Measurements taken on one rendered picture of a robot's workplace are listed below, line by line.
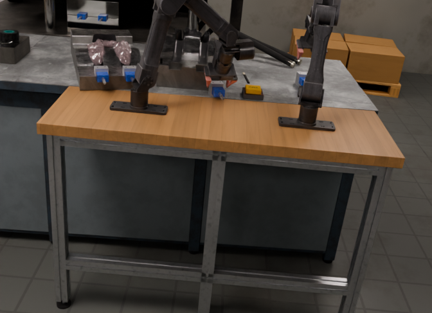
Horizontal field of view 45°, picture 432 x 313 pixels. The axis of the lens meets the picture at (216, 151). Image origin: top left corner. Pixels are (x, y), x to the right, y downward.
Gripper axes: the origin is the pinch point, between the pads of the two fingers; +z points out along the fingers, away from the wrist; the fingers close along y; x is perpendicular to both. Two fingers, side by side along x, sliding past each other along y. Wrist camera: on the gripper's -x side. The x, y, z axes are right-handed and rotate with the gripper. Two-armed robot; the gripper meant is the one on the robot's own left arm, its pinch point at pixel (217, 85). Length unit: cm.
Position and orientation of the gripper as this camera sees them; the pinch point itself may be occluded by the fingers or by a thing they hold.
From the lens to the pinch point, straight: 205.7
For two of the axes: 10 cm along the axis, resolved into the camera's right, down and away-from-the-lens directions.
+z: -1.9, 5.6, 8.1
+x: 1.6, 8.3, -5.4
